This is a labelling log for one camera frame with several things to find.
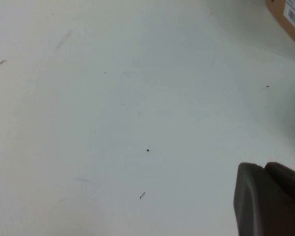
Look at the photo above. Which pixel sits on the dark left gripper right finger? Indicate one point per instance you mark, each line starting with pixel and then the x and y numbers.
pixel 287 182

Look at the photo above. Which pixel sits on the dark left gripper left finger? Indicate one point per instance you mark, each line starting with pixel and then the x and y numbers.
pixel 253 196

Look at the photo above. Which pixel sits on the brown cardboard shoe box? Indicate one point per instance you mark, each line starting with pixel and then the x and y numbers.
pixel 276 14

